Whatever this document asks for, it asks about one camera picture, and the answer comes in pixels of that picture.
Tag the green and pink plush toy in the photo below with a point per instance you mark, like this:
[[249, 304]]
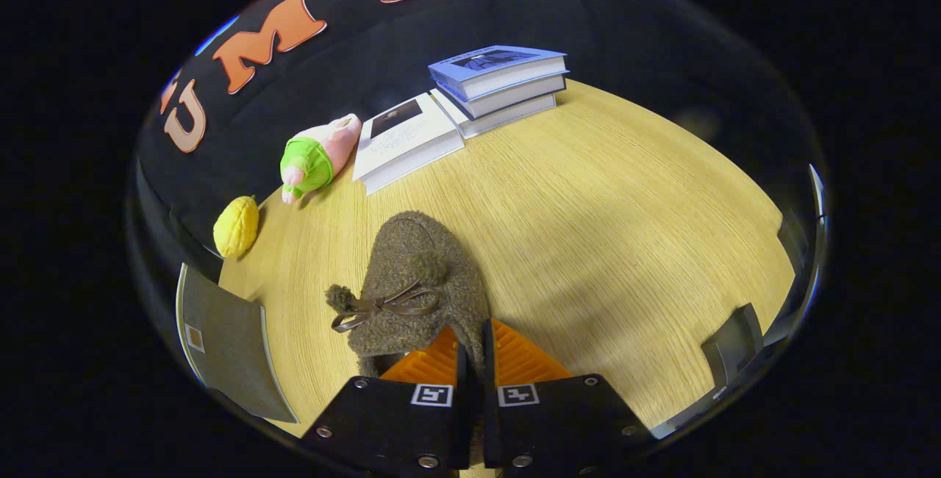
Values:
[[309, 162]]

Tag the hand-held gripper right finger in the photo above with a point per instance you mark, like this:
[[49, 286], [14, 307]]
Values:
[[489, 404]]

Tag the grey fabric storage box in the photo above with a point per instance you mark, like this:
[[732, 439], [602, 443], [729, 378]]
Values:
[[228, 345]]

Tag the yellow round plush toy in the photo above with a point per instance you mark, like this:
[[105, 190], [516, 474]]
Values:
[[235, 228]]

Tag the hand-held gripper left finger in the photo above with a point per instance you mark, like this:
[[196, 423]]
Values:
[[463, 412]]

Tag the light blue cover book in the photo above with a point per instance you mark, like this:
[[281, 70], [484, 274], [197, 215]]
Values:
[[548, 54]]

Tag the dark blue cover book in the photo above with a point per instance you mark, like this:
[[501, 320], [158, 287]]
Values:
[[514, 99]]

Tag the brown fuzzy shoe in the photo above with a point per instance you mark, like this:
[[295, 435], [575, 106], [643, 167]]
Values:
[[426, 272]]

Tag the grey curved object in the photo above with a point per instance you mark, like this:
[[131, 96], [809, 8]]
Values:
[[735, 345]]

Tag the white book with dark photo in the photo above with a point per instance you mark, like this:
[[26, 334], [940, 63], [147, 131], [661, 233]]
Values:
[[404, 140]]

